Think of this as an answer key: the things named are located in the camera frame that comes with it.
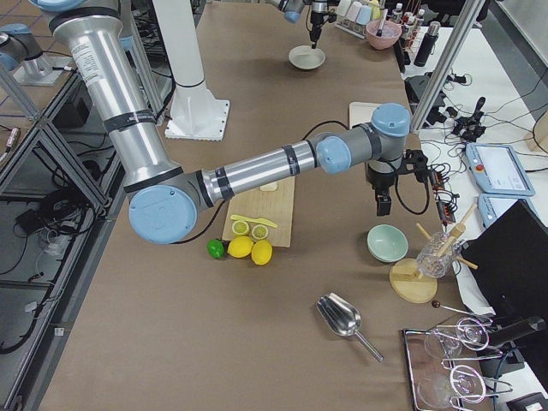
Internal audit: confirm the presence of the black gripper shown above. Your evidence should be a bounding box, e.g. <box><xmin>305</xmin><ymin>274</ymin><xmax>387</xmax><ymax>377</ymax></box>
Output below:
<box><xmin>308</xmin><ymin>11</ymin><xmax>337</xmax><ymax>49</ymax></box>
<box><xmin>366</xmin><ymin>159</ymin><xmax>398</xmax><ymax>216</ymax></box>

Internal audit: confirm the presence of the cream shallow plate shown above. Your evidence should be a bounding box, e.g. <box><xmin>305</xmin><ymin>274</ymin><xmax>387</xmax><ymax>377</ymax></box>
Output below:
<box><xmin>288</xmin><ymin>45</ymin><xmax>325</xmax><ymax>70</ymax></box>

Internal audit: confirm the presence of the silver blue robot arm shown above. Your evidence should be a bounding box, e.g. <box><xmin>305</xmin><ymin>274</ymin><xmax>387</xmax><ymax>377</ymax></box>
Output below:
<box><xmin>38</xmin><ymin>1</ymin><xmax>411</xmax><ymax>244</ymax></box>
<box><xmin>266</xmin><ymin>0</ymin><xmax>339</xmax><ymax>49</ymax></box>

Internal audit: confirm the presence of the cream rabbit tray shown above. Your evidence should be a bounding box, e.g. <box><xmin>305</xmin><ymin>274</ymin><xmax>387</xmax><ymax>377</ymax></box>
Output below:
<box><xmin>349</xmin><ymin>102</ymin><xmax>407</xmax><ymax>130</ymax></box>

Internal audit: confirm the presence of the metal glass rack tray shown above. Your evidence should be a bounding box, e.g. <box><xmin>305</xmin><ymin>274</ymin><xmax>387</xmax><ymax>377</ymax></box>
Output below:
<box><xmin>402</xmin><ymin>317</ymin><xmax>513</xmax><ymax>410</ymax></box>

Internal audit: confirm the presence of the mint green bowl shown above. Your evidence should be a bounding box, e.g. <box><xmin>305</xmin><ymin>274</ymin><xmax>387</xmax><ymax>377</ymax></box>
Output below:
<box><xmin>366</xmin><ymin>224</ymin><xmax>408</xmax><ymax>263</ymax></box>

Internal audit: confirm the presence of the pastel cup rack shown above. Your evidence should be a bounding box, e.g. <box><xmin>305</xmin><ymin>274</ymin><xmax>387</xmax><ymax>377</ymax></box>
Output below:
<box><xmin>335</xmin><ymin>0</ymin><xmax>384</xmax><ymax>39</ymax></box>

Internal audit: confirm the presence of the pink bowl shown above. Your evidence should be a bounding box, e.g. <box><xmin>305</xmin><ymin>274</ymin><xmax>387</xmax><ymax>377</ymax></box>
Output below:
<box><xmin>366</xmin><ymin>21</ymin><xmax>402</xmax><ymax>50</ymax></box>

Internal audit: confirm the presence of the clear patterned glass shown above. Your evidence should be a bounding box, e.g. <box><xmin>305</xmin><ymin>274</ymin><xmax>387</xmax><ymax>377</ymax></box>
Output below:
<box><xmin>416</xmin><ymin>232</ymin><xmax>460</xmax><ymax>278</ymax></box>

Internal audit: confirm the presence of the wooden cup rack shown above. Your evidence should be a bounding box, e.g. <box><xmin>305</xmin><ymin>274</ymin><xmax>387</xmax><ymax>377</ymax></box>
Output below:
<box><xmin>390</xmin><ymin>204</ymin><xmax>478</xmax><ymax>303</ymax></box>

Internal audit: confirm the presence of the wooden cutting board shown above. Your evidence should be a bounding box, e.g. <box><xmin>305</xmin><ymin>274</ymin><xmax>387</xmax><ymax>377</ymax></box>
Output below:
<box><xmin>222</xmin><ymin>177</ymin><xmax>295</xmax><ymax>247</ymax></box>

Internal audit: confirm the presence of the blue teach pendant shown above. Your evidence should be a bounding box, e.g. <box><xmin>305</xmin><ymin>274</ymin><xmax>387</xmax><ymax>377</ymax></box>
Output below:
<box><xmin>465</xmin><ymin>143</ymin><xmax>535</xmax><ymax>197</ymax></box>
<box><xmin>477</xmin><ymin>193</ymin><xmax>536</xmax><ymax>229</ymax></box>

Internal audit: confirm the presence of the black thermos bottle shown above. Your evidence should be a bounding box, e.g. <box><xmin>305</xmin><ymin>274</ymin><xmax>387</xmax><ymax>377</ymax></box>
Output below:
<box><xmin>414</xmin><ymin>21</ymin><xmax>441</xmax><ymax>67</ymax></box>

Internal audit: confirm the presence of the yellow plastic knife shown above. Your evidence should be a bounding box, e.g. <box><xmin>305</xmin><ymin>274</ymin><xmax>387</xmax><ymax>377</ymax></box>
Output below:
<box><xmin>229</xmin><ymin>214</ymin><xmax>278</xmax><ymax>228</ymax></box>

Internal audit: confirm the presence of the metal scoop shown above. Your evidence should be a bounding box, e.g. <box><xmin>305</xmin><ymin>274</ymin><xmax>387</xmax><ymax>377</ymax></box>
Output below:
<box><xmin>316</xmin><ymin>292</ymin><xmax>384</xmax><ymax>362</ymax></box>

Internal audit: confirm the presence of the lemon half right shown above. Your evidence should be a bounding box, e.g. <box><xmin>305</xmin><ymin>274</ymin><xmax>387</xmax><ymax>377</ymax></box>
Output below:
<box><xmin>250</xmin><ymin>224</ymin><xmax>270</xmax><ymax>241</ymax></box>

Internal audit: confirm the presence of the lemon half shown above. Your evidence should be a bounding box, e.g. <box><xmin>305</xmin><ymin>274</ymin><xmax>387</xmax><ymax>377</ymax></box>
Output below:
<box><xmin>250</xmin><ymin>224</ymin><xmax>270</xmax><ymax>241</ymax></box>
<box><xmin>231</xmin><ymin>220</ymin><xmax>250</xmax><ymax>236</ymax></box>

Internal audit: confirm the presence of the whole yellow lemon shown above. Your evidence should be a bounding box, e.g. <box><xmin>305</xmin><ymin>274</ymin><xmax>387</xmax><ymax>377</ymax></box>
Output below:
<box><xmin>251</xmin><ymin>240</ymin><xmax>273</xmax><ymax>265</ymax></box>
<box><xmin>228</xmin><ymin>236</ymin><xmax>255</xmax><ymax>259</ymax></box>

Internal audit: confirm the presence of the black monitor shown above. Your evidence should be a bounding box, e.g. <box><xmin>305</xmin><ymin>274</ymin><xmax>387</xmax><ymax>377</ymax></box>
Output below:
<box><xmin>462</xmin><ymin>200</ymin><xmax>547</xmax><ymax>319</ymax></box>

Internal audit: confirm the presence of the lemon half left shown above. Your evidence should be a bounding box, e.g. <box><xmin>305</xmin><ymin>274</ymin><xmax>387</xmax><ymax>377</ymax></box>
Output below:
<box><xmin>231</xmin><ymin>220</ymin><xmax>250</xmax><ymax>236</ymax></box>

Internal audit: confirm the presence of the green lime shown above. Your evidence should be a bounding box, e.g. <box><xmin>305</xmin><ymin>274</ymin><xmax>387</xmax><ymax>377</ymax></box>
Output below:
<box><xmin>206</xmin><ymin>239</ymin><xmax>227</xmax><ymax>259</ymax></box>

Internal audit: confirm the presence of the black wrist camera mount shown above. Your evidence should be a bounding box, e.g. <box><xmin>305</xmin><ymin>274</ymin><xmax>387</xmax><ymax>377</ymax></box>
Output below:
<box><xmin>397</xmin><ymin>149</ymin><xmax>444</xmax><ymax>190</ymax></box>

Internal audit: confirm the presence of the aluminium frame post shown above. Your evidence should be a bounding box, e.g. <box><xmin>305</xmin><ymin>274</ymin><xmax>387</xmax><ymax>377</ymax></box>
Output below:
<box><xmin>410</xmin><ymin>0</ymin><xmax>485</xmax><ymax>134</ymax></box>

